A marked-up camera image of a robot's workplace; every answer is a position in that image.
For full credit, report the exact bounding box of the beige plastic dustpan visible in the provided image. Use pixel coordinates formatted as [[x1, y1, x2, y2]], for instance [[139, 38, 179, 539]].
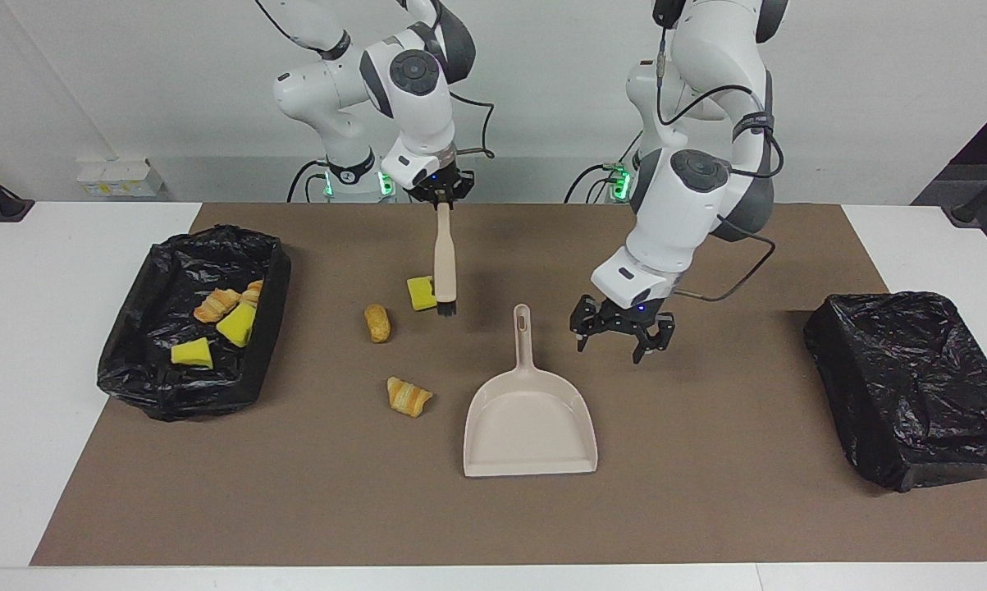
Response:
[[463, 304, 599, 479]]

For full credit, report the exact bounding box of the orange striped toy croissant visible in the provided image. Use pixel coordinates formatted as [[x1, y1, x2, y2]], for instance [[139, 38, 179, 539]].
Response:
[[194, 287, 241, 323], [386, 376, 435, 419]]

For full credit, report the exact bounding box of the black base cable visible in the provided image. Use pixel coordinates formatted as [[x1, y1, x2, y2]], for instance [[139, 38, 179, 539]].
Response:
[[286, 158, 326, 204], [564, 162, 625, 204]]

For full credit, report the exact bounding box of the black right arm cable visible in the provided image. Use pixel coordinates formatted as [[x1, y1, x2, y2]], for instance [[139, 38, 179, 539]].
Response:
[[255, 0, 496, 158]]

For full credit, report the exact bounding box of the brown table mat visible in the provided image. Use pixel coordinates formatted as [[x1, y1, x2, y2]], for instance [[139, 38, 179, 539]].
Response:
[[30, 203, 987, 567]]

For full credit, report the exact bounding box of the black bag lined bin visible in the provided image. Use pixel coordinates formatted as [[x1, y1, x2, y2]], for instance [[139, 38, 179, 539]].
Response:
[[803, 291, 987, 493], [97, 225, 292, 423]]

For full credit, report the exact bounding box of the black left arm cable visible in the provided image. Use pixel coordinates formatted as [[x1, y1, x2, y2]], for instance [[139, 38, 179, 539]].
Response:
[[653, 0, 787, 303]]

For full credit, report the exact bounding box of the white wall socket box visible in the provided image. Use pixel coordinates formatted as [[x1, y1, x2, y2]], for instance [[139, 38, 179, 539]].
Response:
[[77, 158, 164, 198]]

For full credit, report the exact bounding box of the black right base cable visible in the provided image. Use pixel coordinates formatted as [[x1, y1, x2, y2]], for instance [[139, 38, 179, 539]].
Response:
[[286, 158, 326, 204]]

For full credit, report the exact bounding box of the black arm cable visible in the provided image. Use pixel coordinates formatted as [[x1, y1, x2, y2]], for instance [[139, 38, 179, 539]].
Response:
[[653, 0, 787, 303], [255, 0, 496, 158]]

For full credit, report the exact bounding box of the black left base cable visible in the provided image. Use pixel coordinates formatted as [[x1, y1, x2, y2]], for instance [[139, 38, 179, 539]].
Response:
[[564, 162, 625, 204]]

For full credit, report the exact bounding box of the beige brush with black bristles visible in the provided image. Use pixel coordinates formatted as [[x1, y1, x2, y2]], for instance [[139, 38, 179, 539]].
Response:
[[432, 202, 459, 319]]

